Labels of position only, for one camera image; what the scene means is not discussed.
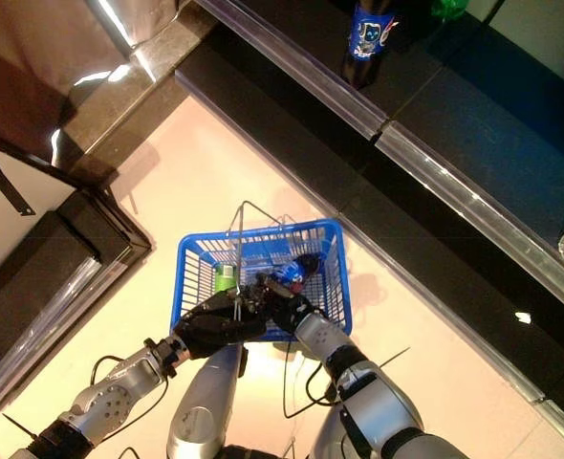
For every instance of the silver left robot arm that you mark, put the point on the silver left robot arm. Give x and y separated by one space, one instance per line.
105 397

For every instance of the small dark cola bottle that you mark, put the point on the small dark cola bottle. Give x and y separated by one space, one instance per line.
294 272

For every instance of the green soda bottle yellow cap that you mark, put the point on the green soda bottle yellow cap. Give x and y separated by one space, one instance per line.
449 8

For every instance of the silver robot left leg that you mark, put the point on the silver robot left leg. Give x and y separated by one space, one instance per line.
201 406

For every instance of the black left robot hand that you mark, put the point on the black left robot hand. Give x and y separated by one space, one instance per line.
220 325

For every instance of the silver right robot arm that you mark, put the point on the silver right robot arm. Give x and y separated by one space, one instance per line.
373 397

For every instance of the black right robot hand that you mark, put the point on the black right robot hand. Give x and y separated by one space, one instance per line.
284 311

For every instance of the white paper scrap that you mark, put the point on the white paper scrap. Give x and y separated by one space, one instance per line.
523 317

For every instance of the blue plastic shopping basket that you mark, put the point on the blue plastic shopping basket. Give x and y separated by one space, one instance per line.
341 268

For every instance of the black door frame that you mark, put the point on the black door frame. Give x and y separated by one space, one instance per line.
114 225

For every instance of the dark robot torso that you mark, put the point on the dark robot torso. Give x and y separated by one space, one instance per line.
253 453

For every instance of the pepsi bottle with logo label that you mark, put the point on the pepsi bottle with logo label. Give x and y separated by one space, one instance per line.
368 38

